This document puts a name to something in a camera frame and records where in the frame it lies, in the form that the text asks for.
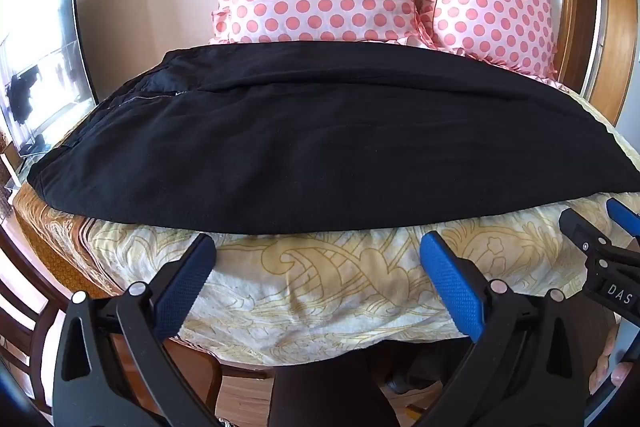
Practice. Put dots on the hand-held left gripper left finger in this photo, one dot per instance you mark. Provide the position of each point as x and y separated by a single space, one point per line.
184 293

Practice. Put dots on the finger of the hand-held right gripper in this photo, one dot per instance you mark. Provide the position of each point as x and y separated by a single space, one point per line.
580 232
622 214

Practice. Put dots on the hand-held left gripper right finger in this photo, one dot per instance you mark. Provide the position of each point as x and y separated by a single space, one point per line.
451 293

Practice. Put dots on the black pants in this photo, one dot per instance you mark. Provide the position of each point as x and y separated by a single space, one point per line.
320 147

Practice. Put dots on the person's right hand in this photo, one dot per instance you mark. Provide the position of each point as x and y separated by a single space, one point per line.
620 376

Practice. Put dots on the wooden chair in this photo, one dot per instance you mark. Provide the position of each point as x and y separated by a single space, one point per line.
200 374

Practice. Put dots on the cream floral bedsheet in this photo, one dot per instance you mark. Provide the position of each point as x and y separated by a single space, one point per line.
300 292

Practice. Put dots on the person's legs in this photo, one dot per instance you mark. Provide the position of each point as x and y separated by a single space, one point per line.
320 389

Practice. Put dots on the wooden wardrobe panel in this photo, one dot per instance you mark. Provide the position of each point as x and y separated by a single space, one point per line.
620 32

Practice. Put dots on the brown door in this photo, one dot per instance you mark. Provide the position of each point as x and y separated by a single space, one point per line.
584 27

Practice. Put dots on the flat screen television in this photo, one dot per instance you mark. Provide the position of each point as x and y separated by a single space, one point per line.
50 57

